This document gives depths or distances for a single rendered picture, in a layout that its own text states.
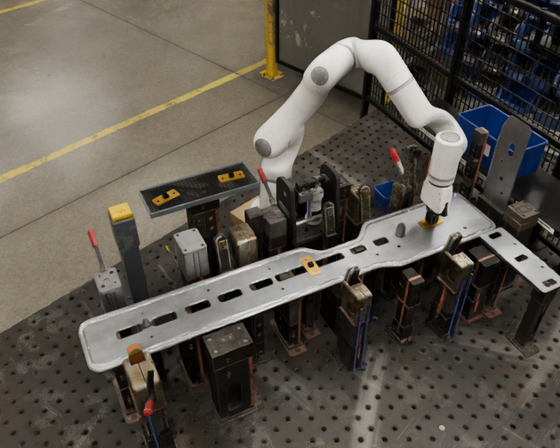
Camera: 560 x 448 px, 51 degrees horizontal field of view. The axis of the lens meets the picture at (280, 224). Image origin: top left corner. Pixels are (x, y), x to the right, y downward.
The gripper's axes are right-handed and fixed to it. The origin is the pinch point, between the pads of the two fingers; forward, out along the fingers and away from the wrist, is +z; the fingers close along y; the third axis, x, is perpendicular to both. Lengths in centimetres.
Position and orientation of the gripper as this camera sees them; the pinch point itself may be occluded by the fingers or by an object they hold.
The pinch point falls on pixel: (432, 216)
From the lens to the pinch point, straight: 203.1
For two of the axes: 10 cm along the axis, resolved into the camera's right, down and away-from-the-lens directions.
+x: 9.0, -2.9, 3.3
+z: 0.0, 7.6, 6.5
